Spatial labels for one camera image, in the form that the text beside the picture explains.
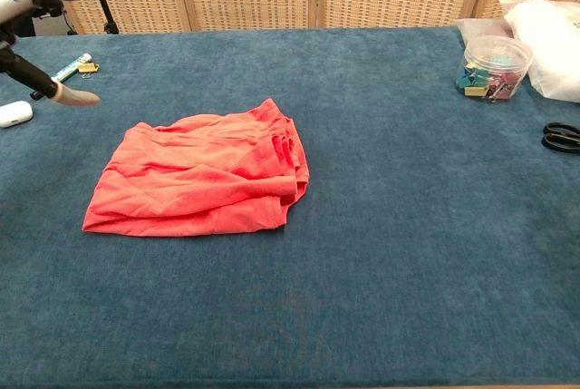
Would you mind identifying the frosted bag with red garment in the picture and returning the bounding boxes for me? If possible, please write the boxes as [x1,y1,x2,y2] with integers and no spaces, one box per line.
[455,16,517,45]

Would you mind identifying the white marker pen black cap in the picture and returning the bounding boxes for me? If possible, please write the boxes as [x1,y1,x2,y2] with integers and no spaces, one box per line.
[29,52,93,101]

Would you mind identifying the blue carpet table mat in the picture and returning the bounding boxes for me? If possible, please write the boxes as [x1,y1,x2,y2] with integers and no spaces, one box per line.
[0,25,580,385]

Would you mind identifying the coral red t-shirt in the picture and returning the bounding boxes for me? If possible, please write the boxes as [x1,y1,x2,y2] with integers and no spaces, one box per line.
[81,97,312,238]

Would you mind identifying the white garment in plastic bag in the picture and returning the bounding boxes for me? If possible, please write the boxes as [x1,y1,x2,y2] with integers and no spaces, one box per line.
[498,0,580,103]

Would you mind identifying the white earbuds case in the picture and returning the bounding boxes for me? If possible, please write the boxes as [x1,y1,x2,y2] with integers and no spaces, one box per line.
[0,101,34,129]

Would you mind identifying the black-handled scissors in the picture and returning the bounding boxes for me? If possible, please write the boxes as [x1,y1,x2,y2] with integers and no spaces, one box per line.
[541,122,580,154]

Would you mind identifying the clear jar of binder clips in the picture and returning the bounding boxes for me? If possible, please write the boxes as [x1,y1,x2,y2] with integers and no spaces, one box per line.
[455,34,534,102]

